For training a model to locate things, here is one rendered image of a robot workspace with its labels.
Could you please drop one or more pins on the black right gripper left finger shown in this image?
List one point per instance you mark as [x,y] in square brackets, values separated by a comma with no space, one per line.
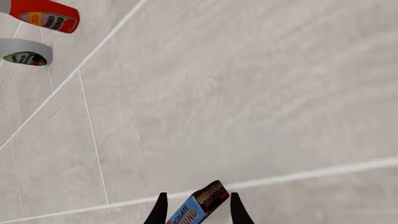
[159,213]

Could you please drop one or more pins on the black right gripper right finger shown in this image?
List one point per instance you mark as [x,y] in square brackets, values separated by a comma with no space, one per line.
[238,211]

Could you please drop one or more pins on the chocolate pudding box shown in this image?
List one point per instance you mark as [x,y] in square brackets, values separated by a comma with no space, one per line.
[199,205]

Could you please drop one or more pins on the grey printed tin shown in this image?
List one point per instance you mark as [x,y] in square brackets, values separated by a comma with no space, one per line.
[23,52]

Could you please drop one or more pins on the red tomato ketchup bottle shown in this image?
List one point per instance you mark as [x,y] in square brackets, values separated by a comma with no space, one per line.
[49,18]

